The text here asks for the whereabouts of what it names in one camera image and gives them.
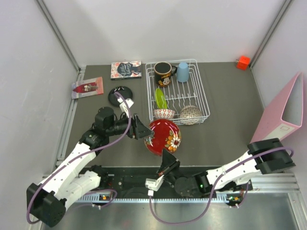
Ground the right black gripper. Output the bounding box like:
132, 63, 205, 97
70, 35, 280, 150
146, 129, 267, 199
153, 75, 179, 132
157, 147, 185, 184

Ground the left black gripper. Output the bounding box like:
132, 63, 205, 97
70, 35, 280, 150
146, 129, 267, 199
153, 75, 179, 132
106, 112, 154, 140

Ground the red floral plate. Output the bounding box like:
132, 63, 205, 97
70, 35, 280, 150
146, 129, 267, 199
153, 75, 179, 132
144, 119, 182, 156

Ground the green plate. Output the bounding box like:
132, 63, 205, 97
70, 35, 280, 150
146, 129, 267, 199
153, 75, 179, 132
155, 88, 167, 109

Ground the black plate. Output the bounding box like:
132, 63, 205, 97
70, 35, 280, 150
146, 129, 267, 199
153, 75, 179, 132
107, 86, 133, 107

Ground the beige mesh patterned bowl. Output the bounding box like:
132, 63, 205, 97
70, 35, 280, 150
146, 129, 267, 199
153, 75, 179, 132
179, 105, 202, 125

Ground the white wire dish rack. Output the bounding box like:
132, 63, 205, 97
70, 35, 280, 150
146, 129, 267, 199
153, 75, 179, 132
145, 59, 210, 126

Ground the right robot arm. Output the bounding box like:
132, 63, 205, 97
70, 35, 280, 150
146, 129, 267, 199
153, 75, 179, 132
154, 138, 295, 198

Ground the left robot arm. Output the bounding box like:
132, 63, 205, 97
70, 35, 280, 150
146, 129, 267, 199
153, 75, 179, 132
26, 107, 153, 227

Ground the red white patterned bowl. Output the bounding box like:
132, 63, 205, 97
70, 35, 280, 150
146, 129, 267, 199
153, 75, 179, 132
153, 109, 175, 120

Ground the black skull mug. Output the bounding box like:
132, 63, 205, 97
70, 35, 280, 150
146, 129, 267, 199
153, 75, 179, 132
153, 62, 177, 87

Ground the dark floral book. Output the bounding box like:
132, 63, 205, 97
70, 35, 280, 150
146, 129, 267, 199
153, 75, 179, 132
110, 61, 142, 81

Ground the red cover booklet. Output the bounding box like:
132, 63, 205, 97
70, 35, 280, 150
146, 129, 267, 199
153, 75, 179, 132
71, 77, 104, 99

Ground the light blue cup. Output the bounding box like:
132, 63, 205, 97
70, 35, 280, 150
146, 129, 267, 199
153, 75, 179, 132
177, 62, 189, 83

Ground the orange cube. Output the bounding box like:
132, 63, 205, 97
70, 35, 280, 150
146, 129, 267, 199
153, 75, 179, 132
236, 56, 250, 70

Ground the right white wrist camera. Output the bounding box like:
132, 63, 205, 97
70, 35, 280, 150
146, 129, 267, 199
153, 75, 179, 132
145, 175, 164, 192

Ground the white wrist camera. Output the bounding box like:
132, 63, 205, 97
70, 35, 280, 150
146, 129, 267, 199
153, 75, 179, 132
145, 175, 164, 192
118, 98, 134, 115

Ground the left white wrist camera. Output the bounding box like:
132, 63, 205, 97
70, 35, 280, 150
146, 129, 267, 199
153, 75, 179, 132
118, 98, 134, 115

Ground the grey cable duct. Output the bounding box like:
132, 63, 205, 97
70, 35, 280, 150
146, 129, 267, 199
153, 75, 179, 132
75, 193, 229, 204

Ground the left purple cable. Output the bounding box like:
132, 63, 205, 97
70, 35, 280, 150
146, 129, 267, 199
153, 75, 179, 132
25, 92, 132, 225

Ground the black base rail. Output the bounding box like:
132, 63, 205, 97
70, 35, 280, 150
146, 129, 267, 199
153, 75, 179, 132
81, 165, 255, 194

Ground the pink ring binder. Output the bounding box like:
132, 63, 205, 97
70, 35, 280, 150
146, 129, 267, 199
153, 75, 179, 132
250, 72, 304, 143

